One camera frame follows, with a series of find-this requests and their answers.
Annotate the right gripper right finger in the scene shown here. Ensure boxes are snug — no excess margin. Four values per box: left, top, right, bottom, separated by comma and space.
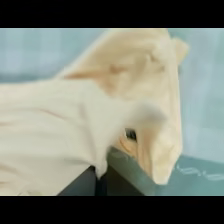
99, 164, 145, 197

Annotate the cream shirt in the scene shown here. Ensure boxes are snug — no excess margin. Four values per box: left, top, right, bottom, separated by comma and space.
0, 28, 190, 197

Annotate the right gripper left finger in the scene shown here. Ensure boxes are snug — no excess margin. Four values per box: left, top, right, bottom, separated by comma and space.
58, 165, 100, 197

